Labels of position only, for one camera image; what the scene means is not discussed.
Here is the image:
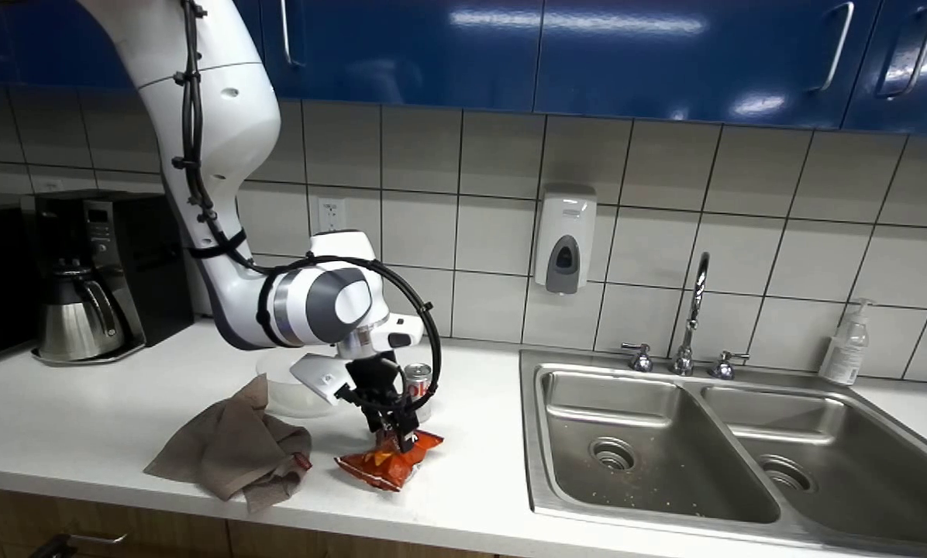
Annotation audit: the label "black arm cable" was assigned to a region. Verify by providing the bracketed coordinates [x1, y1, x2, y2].
[167, 0, 444, 409]

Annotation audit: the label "stainless double sink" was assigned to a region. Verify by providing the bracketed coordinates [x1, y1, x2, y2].
[517, 353, 927, 554]

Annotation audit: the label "black steel coffee maker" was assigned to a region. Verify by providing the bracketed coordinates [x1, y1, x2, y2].
[35, 191, 192, 363]

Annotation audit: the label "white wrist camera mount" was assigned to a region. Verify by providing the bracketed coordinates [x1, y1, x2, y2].
[290, 353, 352, 408]

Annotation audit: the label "blue upper cabinets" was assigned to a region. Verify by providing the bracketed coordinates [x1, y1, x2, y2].
[0, 0, 927, 137]

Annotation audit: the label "steel coffee carafe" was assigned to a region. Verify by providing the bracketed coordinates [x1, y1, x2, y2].
[35, 267, 129, 367]

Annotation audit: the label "clear pump soap bottle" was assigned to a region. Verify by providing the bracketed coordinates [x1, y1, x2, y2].
[820, 301, 869, 385]

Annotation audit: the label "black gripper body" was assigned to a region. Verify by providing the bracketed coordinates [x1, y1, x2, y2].
[338, 353, 406, 409]

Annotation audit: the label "white wall outlet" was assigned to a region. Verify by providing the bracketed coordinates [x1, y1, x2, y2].
[313, 196, 346, 232]

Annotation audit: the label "wooden base cabinet with handles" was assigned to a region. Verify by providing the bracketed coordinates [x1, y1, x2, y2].
[0, 490, 495, 558]

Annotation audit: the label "white wall soap dispenser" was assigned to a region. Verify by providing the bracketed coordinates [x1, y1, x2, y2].
[532, 186, 598, 295]

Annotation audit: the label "orange snack pack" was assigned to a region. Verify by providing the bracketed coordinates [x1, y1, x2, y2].
[338, 430, 444, 490]

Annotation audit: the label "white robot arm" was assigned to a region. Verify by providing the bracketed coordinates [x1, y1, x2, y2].
[78, 0, 439, 450]

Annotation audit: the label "chrome faucet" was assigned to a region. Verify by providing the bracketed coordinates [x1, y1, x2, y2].
[622, 251, 746, 378]

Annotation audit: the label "brown cloth towel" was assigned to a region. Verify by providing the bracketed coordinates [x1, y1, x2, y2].
[146, 375, 313, 516]

